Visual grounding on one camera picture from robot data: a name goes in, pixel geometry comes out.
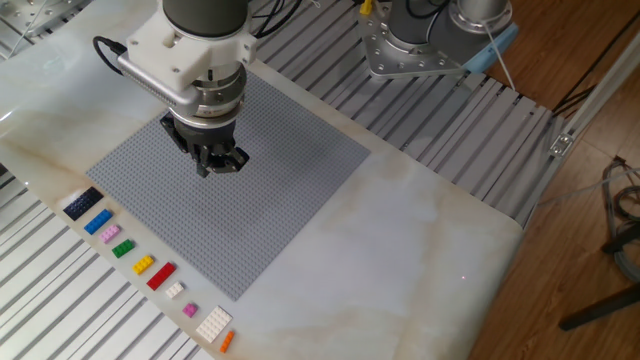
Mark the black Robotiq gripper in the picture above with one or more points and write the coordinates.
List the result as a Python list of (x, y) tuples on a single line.
[(205, 137)]

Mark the grey Lego baseplate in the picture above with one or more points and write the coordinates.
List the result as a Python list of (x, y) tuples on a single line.
[(225, 220)]

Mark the yellow Lego brick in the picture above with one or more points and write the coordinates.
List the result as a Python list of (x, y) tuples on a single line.
[(143, 264)]

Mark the green Lego brick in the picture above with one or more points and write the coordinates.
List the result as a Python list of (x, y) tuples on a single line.
[(123, 248)]

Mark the red Lego brick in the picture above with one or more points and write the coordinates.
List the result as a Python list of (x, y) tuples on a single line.
[(161, 276)]

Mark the light pink Lego brick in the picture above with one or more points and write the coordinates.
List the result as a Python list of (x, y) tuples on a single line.
[(110, 233)]

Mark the blue Lego brick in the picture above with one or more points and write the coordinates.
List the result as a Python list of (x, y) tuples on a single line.
[(98, 221)]

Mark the small white Lego brick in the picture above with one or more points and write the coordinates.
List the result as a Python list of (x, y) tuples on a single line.
[(174, 290)]

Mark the dark navy Lego plate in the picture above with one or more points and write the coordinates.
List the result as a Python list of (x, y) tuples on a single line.
[(83, 203)]

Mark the small magenta Lego brick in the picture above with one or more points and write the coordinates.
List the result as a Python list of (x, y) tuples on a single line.
[(189, 310)]

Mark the large white Lego plate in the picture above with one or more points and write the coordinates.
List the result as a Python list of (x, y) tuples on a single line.
[(214, 324)]

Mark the orange Lego brick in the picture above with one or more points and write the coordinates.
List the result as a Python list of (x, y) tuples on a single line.
[(227, 341)]

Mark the white marble slab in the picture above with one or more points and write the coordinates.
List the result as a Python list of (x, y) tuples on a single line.
[(375, 250)]

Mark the small yellow object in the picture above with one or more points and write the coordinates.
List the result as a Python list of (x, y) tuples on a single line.
[(366, 7)]

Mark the perforated aluminium plate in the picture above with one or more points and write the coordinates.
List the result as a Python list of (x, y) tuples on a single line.
[(30, 15)]

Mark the white zip tie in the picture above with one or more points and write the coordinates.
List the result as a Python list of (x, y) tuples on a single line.
[(500, 57)]

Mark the dark furniture leg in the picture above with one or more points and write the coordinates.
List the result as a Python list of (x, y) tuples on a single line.
[(600, 310)]

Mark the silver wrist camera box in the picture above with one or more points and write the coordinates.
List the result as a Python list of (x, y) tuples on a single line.
[(155, 85)]

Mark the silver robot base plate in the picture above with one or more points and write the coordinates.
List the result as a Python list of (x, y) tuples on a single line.
[(385, 55)]

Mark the aluminium frame beam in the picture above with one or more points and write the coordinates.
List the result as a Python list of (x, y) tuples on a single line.
[(600, 95)]

